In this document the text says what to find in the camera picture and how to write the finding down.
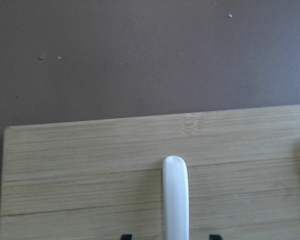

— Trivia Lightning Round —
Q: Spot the bamboo cutting board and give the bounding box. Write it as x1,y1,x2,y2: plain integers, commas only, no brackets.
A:
0,105,300,240

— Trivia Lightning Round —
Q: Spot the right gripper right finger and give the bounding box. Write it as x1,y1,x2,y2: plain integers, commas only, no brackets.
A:
209,234,223,240

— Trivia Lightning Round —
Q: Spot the white ceramic spoon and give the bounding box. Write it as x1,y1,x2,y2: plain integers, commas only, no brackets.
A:
162,155,190,240

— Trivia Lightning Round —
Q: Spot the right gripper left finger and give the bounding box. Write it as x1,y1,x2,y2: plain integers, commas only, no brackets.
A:
120,234,133,240

